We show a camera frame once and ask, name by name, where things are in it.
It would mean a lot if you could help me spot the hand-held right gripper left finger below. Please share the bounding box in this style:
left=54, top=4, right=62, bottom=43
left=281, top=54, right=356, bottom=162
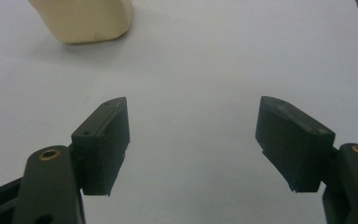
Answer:
left=71, top=96, right=131, bottom=197

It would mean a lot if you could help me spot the cream square ceramic container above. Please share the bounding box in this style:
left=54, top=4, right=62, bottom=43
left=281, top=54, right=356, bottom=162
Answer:
left=27, top=0, right=133, bottom=45

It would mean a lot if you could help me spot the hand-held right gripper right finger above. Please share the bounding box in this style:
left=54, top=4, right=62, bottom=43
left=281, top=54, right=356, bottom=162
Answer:
left=255, top=95, right=337, bottom=193

